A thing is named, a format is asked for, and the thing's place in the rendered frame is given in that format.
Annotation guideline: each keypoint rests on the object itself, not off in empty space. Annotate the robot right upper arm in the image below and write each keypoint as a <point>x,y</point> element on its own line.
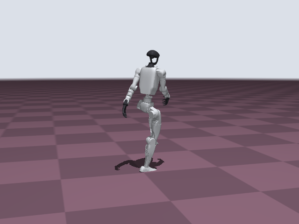
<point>162,78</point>

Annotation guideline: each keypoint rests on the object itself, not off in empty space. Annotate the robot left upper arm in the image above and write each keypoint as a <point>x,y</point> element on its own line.
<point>136,79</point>

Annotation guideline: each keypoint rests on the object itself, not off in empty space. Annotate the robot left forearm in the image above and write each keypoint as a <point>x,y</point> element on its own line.
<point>129,95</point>

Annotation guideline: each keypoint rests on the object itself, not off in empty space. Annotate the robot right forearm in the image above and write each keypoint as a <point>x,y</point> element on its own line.
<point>166,94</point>

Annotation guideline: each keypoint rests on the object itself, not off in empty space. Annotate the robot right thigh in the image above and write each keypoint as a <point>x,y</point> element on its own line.
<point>155,115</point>

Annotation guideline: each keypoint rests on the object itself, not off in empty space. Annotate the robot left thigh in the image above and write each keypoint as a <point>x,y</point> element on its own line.
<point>138,104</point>

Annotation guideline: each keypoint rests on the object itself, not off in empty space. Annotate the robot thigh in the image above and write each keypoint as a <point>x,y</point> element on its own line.
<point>138,104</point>
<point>155,115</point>

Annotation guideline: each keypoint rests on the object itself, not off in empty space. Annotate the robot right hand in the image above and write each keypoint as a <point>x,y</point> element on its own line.
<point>166,101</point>

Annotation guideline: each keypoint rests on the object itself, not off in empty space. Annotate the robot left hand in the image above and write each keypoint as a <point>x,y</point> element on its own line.
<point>124,108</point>

